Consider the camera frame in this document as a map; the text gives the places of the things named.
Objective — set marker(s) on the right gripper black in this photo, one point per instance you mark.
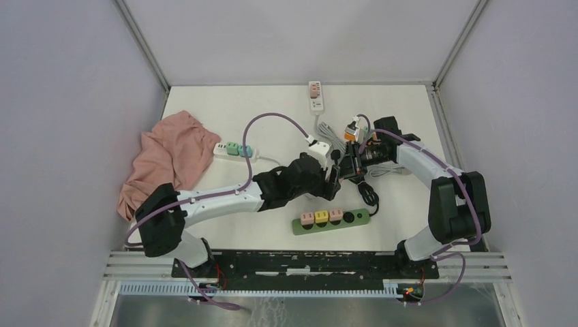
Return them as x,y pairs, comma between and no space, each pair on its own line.
347,166

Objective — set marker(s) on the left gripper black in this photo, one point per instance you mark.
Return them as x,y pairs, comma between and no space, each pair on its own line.
327,190

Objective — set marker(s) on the pink adapter plug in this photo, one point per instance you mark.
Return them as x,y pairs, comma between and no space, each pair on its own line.
335,215
307,218

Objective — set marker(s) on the yellow adapter plug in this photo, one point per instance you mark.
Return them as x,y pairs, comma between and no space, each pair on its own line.
321,217

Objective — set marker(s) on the green power strip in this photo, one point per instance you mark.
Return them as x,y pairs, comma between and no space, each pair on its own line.
351,218

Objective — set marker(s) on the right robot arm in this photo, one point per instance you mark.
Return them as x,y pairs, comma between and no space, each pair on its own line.
458,210

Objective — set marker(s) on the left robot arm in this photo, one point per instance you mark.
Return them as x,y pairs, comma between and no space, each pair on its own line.
163,219

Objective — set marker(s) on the teal USB adapter plug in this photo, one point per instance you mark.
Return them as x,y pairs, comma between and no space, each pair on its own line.
245,151

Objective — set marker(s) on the green USB adapter plug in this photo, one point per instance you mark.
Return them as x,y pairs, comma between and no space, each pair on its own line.
232,149

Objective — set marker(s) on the orange power strip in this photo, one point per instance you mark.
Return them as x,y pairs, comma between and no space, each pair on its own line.
355,135

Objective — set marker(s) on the white slim power strip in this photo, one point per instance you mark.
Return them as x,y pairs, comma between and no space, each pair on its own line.
316,106

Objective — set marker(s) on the pink adapter on white strip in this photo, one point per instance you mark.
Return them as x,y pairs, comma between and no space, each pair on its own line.
314,90

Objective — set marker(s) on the white USB power strip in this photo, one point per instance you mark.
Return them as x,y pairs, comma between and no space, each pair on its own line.
219,152

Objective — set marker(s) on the pink cloth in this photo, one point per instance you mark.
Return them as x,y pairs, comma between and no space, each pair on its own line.
178,150

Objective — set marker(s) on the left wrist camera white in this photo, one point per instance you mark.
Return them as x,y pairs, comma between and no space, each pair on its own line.
321,152

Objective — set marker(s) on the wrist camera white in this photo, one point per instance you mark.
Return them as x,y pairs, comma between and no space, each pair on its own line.
355,122
321,152

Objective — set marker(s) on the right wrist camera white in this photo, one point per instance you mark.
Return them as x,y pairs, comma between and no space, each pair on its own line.
355,122

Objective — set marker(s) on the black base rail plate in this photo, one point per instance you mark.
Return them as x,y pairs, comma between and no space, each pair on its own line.
260,270

